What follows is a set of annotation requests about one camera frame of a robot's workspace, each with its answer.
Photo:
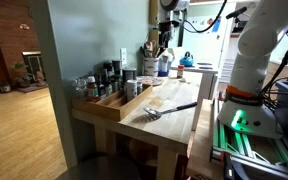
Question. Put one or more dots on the wooden spoon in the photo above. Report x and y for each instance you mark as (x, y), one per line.
(148, 46)

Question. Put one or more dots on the potted green plant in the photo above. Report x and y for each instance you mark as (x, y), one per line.
(21, 76)

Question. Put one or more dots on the small floor pot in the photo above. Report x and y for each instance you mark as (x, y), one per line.
(5, 87)

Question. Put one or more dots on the large dark jar white lid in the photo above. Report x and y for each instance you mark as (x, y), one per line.
(129, 75)

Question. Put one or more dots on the small dark spice bottle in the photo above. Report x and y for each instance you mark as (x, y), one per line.
(108, 88)
(102, 91)

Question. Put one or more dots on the aluminium frame rail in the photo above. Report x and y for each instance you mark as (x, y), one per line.
(240, 143)

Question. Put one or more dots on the white utensil holder red chilies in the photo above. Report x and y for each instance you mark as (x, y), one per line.
(150, 68)

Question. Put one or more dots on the clear glass jar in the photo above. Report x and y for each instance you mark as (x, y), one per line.
(80, 87)

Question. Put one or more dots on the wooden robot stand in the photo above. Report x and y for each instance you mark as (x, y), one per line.
(200, 143)

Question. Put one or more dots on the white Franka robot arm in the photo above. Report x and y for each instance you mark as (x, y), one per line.
(250, 66)

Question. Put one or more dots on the colourful painted plate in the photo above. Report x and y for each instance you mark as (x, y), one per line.
(150, 81)

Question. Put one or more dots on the round dark stool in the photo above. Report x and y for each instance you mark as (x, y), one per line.
(97, 168)

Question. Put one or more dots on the white refrigerator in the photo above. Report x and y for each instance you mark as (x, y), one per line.
(204, 46)

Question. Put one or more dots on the dark tall spice bottle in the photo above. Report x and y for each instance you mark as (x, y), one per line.
(108, 69)

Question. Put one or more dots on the wooden kitchen table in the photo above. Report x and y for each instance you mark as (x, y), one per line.
(165, 166)

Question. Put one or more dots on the wooden spice tray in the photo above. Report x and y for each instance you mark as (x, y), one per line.
(110, 111)

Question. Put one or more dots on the white wall outlet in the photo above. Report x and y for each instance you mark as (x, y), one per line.
(123, 56)

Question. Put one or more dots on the white-lid spice jar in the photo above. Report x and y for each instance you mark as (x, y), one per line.
(131, 90)

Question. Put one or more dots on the fireplace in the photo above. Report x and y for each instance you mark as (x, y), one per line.
(33, 65)

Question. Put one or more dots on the red-lid spice jar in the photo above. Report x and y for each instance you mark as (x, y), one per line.
(180, 71)

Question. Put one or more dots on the wooden hanging cutting board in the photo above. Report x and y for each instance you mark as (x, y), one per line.
(153, 11)

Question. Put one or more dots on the blue and white cup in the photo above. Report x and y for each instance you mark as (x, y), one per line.
(163, 73)

